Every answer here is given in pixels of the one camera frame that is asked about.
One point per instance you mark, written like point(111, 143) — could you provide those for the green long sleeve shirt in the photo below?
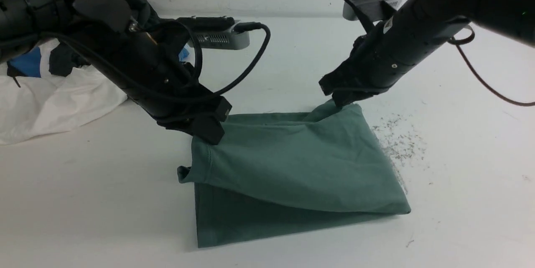
point(283, 173)

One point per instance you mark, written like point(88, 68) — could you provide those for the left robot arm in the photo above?
point(101, 31)

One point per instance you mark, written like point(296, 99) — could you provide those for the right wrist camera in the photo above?
point(368, 12)

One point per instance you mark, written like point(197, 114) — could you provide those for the blue shirt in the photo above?
point(61, 63)

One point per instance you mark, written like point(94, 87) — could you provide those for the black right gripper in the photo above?
point(376, 63)

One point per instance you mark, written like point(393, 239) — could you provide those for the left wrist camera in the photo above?
point(217, 32)

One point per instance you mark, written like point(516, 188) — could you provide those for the white shirt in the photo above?
point(36, 106)

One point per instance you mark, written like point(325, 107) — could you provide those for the dark grey shirt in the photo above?
point(142, 12)

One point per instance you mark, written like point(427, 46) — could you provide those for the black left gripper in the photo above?
point(173, 96)

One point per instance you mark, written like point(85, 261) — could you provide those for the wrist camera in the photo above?
point(368, 12)
point(217, 32)

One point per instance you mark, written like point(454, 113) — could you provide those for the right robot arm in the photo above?
point(402, 33)

